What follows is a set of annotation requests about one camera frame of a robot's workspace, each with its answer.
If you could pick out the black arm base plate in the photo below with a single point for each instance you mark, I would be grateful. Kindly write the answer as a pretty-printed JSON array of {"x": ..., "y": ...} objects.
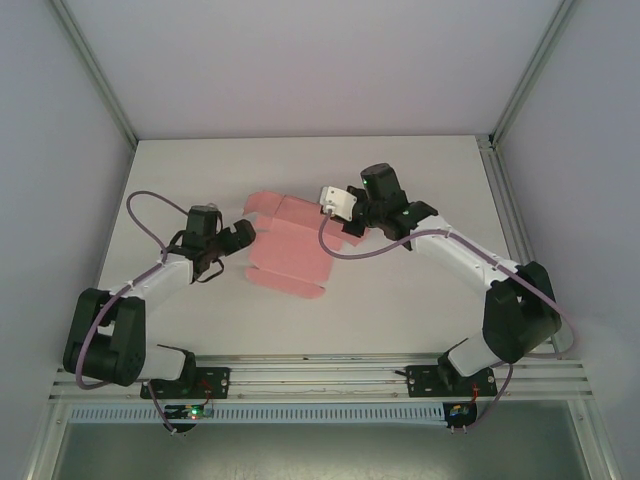
[
  {"x": 422, "y": 381},
  {"x": 217, "y": 376}
]

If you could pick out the aluminium table side rail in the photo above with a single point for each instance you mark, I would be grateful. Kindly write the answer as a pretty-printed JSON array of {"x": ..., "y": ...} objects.
[{"x": 510, "y": 210}]

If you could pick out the aluminium lower frame bar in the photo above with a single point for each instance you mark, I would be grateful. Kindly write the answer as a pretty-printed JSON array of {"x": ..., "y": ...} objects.
[
  {"x": 592, "y": 440},
  {"x": 47, "y": 440}
]

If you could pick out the aluminium frame corner post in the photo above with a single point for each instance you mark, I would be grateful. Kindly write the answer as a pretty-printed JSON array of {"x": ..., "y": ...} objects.
[
  {"x": 530, "y": 75},
  {"x": 98, "y": 75}
]

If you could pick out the pink paper box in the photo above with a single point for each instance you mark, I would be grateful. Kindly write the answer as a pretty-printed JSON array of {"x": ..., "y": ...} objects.
[{"x": 290, "y": 245}]

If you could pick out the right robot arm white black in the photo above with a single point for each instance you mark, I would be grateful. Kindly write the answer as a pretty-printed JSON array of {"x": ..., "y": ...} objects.
[{"x": 460, "y": 255}]

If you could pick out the aluminium mounting rail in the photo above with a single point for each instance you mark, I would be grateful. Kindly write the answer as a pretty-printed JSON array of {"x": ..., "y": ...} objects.
[{"x": 320, "y": 372}]

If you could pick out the small circuit board with lights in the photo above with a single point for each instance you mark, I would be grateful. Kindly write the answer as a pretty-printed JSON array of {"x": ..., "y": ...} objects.
[
  {"x": 192, "y": 412},
  {"x": 459, "y": 412}
]

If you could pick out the grey metal panel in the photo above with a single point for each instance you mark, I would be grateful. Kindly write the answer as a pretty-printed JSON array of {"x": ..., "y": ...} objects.
[{"x": 320, "y": 452}]

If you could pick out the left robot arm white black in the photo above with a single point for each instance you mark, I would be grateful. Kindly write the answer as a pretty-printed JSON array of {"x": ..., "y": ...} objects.
[{"x": 165, "y": 277}]

